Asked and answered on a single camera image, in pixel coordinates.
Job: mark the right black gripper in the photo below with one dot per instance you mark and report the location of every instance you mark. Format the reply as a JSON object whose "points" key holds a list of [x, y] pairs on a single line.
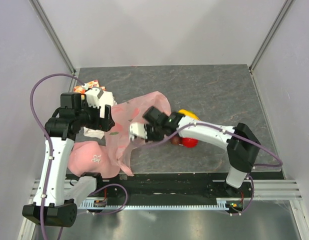
{"points": [[149, 137]]}

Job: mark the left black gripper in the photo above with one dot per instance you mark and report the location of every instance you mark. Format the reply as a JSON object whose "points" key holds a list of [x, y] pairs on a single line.
{"points": [[103, 124]]}

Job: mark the pink plastic bag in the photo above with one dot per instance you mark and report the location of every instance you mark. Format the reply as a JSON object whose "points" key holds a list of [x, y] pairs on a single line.
{"points": [[117, 141]]}

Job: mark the dark purple fake plum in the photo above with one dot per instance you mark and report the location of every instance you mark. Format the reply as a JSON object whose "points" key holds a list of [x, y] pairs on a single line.
{"points": [[176, 140]]}

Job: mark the red fake fruit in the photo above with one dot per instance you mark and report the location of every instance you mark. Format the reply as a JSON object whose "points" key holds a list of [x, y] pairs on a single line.
{"points": [[189, 142]]}

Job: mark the yellow fake mango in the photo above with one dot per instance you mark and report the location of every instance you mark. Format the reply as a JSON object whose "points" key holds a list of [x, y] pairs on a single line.
{"points": [[189, 114]]}

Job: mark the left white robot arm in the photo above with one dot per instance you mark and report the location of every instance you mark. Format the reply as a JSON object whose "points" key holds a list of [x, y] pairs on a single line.
{"points": [[52, 205]]}

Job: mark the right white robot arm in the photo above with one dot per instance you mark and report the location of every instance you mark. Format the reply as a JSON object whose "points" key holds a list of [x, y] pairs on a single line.
{"points": [[239, 142]]}

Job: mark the white cloth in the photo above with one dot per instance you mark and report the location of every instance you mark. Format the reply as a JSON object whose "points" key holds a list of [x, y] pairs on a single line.
{"points": [[106, 99]]}

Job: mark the pink baseball cap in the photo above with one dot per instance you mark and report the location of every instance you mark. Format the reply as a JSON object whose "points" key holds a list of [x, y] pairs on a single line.
{"points": [[90, 157]]}

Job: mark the floral orange cloth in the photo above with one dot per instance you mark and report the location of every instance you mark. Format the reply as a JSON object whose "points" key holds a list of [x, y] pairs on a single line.
{"points": [[89, 85]]}

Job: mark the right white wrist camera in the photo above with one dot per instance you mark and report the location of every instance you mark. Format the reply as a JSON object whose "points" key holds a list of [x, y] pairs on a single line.
{"points": [[137, 130]]}

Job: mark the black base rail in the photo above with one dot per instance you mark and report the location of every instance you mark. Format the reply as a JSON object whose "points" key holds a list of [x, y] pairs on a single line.
{"points": [[211, 185]]}

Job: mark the grey cable duct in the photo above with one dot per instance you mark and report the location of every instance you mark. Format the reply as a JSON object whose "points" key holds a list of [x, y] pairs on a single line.
{"points": [[91, 204]]}

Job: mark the left aluminium frame post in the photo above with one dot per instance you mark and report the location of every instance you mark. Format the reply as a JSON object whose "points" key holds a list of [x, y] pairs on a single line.
{"points": [[52, 34]]}

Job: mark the aluminium frame post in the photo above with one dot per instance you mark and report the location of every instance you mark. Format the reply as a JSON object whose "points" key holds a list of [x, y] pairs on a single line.
{"points": [[52, 34], [287, 4]]}

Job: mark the right aluminium frame post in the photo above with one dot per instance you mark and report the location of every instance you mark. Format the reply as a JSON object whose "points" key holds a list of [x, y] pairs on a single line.
{"points": [[287, 4]]}

